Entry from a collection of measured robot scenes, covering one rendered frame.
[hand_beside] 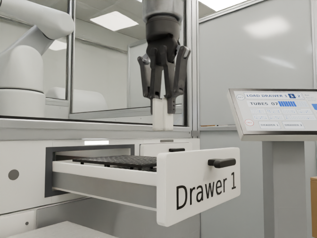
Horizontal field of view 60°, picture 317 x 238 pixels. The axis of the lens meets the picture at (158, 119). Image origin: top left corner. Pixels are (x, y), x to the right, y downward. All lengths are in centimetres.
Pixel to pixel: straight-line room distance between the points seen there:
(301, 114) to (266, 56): 97
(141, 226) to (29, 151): 44
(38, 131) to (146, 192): 31
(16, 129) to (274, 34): 203
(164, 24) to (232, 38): 194
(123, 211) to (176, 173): 43
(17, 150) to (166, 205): 35
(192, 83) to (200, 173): 69
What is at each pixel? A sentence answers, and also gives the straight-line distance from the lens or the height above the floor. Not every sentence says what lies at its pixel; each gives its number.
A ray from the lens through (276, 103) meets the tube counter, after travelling 146.
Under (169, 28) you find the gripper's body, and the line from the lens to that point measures 60.
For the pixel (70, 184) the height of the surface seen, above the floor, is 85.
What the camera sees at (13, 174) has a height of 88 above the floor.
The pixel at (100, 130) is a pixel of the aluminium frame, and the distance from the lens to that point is 77.
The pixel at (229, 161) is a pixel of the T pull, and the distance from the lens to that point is 53.
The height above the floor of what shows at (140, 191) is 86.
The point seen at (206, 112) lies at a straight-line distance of 253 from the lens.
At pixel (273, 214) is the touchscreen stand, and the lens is 148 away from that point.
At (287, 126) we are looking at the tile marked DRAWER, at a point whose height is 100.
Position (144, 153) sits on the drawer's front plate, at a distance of 87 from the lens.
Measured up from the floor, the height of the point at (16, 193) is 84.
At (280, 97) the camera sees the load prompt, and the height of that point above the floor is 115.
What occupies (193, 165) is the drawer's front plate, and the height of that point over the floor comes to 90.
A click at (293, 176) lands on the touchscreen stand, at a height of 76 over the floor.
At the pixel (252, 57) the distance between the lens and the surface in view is 238.
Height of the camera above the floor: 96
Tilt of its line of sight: 4 degrees up
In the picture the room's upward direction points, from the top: straight up
